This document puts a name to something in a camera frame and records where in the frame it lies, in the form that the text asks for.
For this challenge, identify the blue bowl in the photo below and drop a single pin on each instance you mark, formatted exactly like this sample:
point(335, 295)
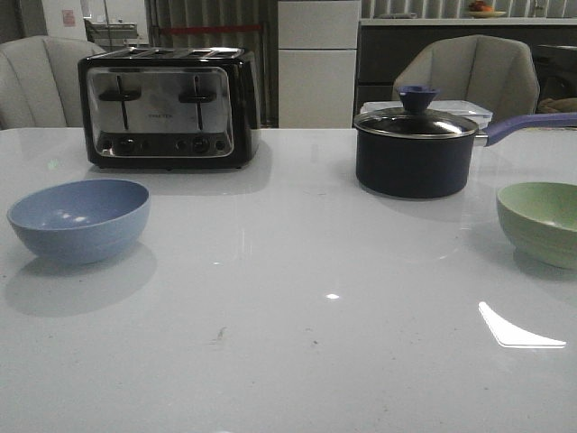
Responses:
point(83, 221)

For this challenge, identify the green bowl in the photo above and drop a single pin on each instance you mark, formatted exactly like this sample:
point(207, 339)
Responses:
point(539, 218)

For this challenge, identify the dark blue saucepan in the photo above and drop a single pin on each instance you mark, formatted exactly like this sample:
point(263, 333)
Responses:
point(433, 168)

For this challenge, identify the glass pot lid blue knob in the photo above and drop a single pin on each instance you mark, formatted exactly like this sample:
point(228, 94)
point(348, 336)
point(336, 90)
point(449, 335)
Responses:
point(415, 119)

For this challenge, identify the white refrigerator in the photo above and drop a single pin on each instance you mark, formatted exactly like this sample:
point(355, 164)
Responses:
point(317, 60)

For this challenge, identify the black chrome four-slot toaster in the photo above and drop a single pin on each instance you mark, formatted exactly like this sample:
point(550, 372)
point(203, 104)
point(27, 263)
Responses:
point(166, 108)

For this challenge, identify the dark kitchen counter cabinet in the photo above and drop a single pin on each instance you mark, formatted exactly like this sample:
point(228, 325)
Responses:
point(387, 46)

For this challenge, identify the clear plastic storage container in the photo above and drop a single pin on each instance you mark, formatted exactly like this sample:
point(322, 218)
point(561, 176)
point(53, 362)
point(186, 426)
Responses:
point(462, 108)

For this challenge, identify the beige armchair right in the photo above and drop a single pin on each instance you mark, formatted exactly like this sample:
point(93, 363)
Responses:
point(494, 73)

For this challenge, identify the beige armchair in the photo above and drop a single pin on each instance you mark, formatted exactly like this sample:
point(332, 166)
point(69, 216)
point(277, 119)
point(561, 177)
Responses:
point(39, 81)
point(494, 73)

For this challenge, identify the fruit plate on counter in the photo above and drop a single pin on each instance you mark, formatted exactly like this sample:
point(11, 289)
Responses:
point(481, 10)

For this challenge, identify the beige armchair left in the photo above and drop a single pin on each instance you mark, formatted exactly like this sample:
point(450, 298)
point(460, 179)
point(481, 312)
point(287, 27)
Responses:
point(39, 81)

